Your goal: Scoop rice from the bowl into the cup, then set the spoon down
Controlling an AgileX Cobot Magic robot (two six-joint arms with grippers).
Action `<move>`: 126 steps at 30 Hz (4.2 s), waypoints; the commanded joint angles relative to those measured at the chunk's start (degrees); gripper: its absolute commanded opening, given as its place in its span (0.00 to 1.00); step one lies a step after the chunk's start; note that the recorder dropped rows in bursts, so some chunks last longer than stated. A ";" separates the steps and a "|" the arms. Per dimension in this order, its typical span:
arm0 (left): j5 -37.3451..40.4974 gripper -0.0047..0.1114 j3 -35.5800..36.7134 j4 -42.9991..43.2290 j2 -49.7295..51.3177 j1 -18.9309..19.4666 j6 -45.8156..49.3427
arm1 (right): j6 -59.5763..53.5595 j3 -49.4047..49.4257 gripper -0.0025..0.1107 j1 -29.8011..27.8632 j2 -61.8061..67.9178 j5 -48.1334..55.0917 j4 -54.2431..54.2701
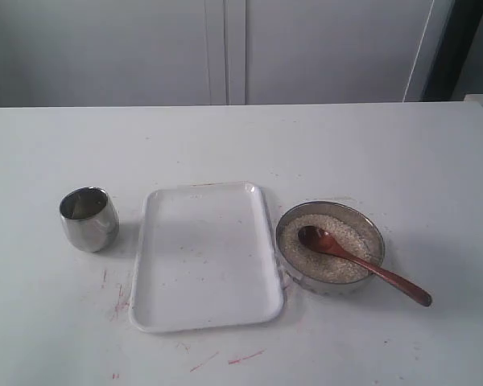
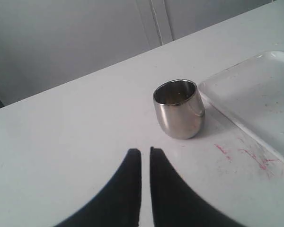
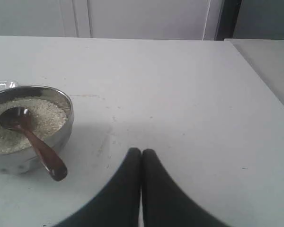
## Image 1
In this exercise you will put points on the brown wooden spoon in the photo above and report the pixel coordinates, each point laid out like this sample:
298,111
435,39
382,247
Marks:
320,241

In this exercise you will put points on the round steel rice bowl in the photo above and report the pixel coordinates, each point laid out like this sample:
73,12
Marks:
359,222

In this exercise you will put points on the stainless steel cup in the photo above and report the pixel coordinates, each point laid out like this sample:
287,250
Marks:
89,218

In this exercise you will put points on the white rectangular plastic tray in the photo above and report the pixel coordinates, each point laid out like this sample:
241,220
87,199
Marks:
205,259

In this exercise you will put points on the white cabinet doors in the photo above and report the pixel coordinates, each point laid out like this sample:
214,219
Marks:
119,53

